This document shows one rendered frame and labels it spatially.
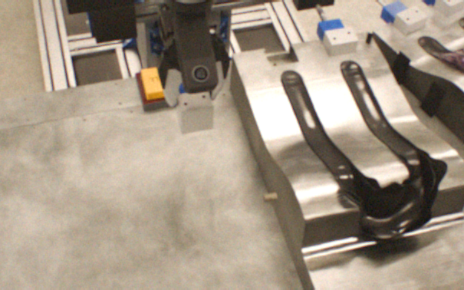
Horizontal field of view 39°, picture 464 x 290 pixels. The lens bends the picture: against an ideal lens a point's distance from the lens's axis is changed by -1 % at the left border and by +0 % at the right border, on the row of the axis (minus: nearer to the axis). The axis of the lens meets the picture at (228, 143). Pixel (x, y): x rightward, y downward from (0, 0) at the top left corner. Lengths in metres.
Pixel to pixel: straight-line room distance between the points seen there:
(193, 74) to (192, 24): 0.07
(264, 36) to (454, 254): 1.33
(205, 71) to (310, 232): 0.27
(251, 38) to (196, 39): 1.32
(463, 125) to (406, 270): 0.33
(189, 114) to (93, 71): 1.13
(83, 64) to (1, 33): 0.56
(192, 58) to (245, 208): 0.31
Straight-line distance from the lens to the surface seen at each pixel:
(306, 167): 0.97
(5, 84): 2.41
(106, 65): 2.10
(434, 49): 1.30
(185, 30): 0.87
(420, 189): 1.03
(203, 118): 1.00
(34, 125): 1.20
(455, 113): 1.21
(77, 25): 2.25
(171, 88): 0.96
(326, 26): 1.21
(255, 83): 1.11
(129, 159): 1.12
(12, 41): 2.55
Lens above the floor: 1.70
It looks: 52 degrees down
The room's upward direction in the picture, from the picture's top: 4 degrees clockwise
